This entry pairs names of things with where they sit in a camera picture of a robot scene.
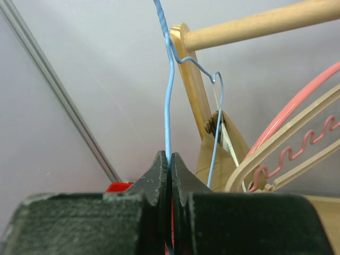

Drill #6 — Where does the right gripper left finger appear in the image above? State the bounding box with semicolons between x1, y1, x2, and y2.
1;151;167;254

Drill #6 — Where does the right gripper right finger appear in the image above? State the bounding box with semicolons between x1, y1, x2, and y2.
171;153;335;254

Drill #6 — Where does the blue wire hanger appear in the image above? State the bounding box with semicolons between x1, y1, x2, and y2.
153;0;224;254

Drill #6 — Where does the tan brown garment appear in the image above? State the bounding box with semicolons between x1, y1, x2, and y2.
196;111;250;192

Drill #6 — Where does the beige wooden hanger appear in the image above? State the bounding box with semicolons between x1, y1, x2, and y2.
225;85;339;193

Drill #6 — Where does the pink plastic hanger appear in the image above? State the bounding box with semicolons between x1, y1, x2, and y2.
248;62;339;192

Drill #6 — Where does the red plastic bin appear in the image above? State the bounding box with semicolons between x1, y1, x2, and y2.
106;182;133;193

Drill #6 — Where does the wooden rack base tray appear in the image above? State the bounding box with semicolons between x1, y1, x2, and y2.
305;195;340;254

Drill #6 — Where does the wooden rack top rod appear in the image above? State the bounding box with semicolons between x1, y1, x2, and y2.
184;0;339;51

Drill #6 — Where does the left wooden rack post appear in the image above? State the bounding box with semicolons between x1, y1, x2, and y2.
170;23;211;138

